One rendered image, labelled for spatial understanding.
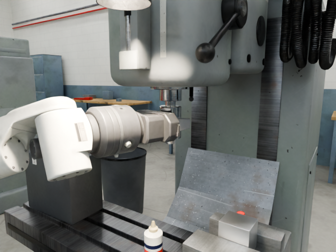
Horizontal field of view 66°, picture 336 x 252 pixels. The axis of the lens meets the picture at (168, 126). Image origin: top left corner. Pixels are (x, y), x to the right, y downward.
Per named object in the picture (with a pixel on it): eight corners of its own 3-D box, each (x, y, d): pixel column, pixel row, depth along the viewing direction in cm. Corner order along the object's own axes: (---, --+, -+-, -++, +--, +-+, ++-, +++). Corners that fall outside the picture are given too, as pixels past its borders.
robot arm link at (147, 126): (180, 104, 49) (126, 108, 41) (180, 154, 50) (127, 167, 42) (140, 100, 58) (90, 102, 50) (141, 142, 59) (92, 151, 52)
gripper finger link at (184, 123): (187, 130, 57) (166, 133, 53) (188, 115, 56) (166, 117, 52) (193, 131, 55) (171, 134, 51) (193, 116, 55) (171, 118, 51)
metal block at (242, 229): (247, 261, 48) (249, 231, 47) (217, 249, 51) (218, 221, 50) (256, 246, 52) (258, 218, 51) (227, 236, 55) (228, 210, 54)
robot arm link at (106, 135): (112, 97, 44) (40, 100, 36) (129, 158, 42) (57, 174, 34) (87, 120, 52) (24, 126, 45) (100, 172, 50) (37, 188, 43)
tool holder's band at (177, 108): (155, 110, 56) (155, 105, 56) (172, 108, 59) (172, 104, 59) (168, 112, 52) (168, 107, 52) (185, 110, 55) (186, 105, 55)
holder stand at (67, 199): (72, 226, 74) (67, 158, 71) (28, 206, 85) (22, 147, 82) (103, 208, 84) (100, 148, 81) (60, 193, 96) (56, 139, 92)
